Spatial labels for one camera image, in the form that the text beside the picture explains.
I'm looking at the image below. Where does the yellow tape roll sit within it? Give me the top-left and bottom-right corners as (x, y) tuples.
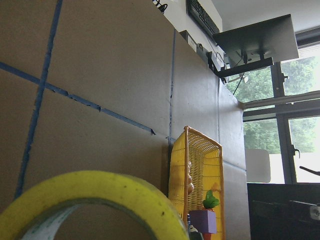
(0, 170), (189, 240)

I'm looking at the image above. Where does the yellow plastic basket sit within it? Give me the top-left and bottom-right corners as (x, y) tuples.
(168, 126), (226, 240)

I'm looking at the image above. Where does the toy croissant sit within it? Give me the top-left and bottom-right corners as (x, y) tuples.
(187, 160), (195, 195)

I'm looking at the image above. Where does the toy carrot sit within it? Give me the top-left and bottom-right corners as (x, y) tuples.
(201, 189), (221, 240)

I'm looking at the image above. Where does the purple cube block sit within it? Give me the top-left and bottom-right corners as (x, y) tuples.
(189, 209), (217, 234)

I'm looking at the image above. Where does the black keyboard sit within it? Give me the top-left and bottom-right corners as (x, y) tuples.
(186, 0), (220, 37)

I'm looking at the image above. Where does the toy panda figure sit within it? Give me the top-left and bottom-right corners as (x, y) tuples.
(188, 224), (204, 240)

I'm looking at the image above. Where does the black monitor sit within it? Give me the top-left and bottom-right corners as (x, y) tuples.
(212, 14), (299, 79)

